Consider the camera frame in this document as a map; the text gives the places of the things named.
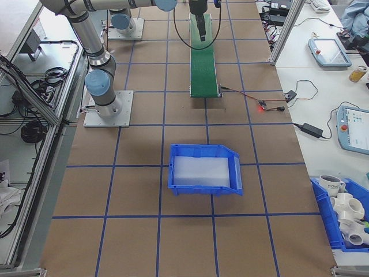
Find thin orange black wire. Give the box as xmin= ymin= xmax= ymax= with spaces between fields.
xmin=263 ymin=80 xmax=319 ymax=112

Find V-shaped metal bar frame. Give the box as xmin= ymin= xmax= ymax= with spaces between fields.
xmin=0 ymin=0 xmax=89 ymax=271

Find grey blue teach pendant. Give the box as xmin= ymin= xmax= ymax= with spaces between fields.
xmin=336 ymin=104 xmax=369 ymax=154
xmin=308 ymin=38 xmax=352 ymax=69

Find white keyboard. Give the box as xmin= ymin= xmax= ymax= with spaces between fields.
xmin=311 ymin=0 xmax=332 ymax=13

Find white crumpled cloth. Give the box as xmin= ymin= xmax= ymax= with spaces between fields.
xmin=0 ymin=160 xmax=22 ymax=220

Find black red cable bundle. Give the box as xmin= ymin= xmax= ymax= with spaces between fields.
xmin=261 ymin=11 xmax=285 ymax=53

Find aluminium extrusion post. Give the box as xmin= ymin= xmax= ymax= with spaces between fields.
xmin=269 ymin=0 xmax=302 ymax=66

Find yellow drink bottle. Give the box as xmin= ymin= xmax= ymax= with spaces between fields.
xmin=349 ymin=65 xmax=367 ymax=83

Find black plain power brick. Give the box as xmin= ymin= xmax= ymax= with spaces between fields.
xmin=261 ymin=13 xmax=285 ymax=25

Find green conveyor belt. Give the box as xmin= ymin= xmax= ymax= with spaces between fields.
xmin=189 ymin=13 xmax=222 ymax=99

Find person in blue clothes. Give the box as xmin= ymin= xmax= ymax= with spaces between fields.
xmin=340 ymin=0 xmax=369 ymax=37

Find white PVC pipe fitting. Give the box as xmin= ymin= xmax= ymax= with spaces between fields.
xmin=330 ymin=192 xmax=364 ymax=216
xmin=337 ymin=213 xmax=367 ymax=234
xmin=344 ymin=230 xmax=369 ymax=248

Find black adapter cable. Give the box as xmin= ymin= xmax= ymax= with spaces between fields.
xmin=292 ymin=100 xmax=351 ymax=140

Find grey metal box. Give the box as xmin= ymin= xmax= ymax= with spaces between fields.
xmin=18 ymin=28 xmax=44 ymax=61

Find aluminium corner bracket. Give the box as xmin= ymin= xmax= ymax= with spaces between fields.
xmin=0 ymin=264 xmax=47 ymax=277
xmin=330 ymin=265 xmax=369 ymax=277

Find blue plastic parts bin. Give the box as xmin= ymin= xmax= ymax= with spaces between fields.
xmin=310 ymin=177 xmax=369 ymax=253

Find blue open-front plastic bin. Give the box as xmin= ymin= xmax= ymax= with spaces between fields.
xmin=168 ymin=143 xmax=244 ymax=197

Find red black conveyor wire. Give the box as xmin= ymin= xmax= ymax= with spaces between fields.
xmin=220 ymin=85 xmax=262 ymax=104

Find white printed mug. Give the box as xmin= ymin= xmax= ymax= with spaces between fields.
xmin=318 ymin=174 xmax=346 ymax=196

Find black desk device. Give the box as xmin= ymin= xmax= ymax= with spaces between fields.
xmin=344 ymin=34 xmax=369 ymax=55

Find black labelled power brick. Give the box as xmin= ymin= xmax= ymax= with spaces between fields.
xmin=269 ymin=0 xmax=292 ymax=9

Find black power adapter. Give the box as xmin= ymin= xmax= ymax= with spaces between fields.
xmin=301 ymin=122 xmax=324 ymax=138

